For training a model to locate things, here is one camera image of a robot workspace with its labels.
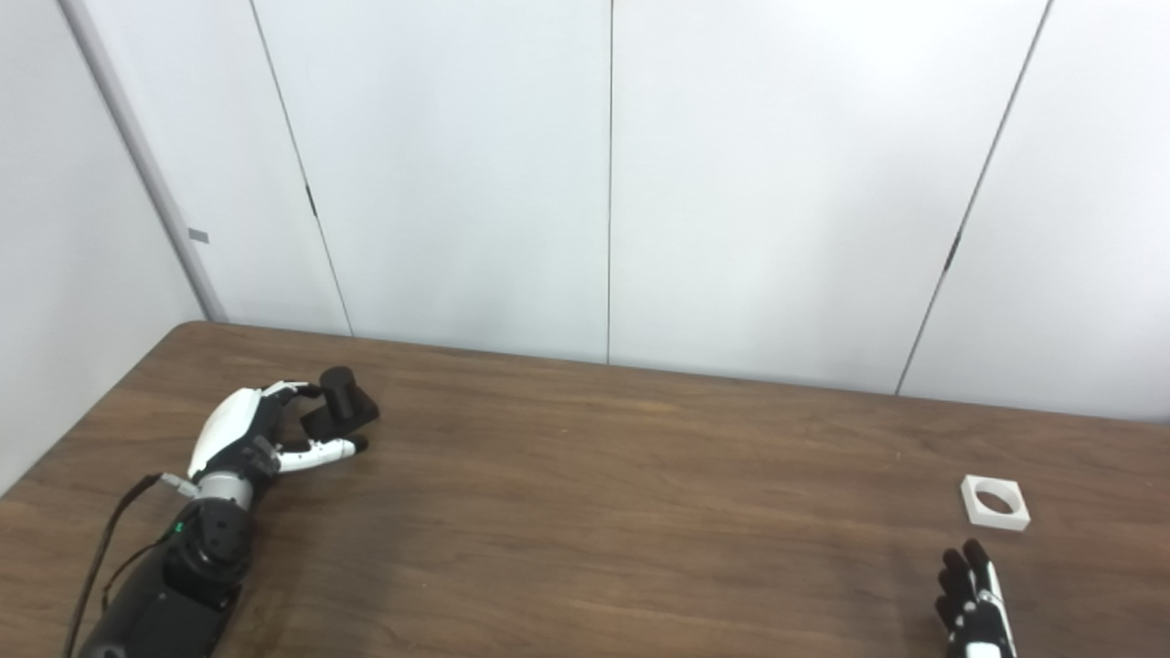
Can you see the white and black right hand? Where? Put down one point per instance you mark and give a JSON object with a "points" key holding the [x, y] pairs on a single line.
{"points": [[978, 621]]}

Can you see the white and black left hand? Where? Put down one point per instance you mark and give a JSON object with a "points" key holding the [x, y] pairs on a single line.
{"points": [[228, 425]]}

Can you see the white square piece with hole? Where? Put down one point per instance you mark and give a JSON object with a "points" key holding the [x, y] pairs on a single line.
{"points": [[996, 519]]}

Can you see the black peg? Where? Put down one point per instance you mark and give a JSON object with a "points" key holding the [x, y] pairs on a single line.
{"points": [[343, 402]]}

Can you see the grey corner pole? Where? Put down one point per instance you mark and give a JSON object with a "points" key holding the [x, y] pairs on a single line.
{"points": [[137, 155]]}

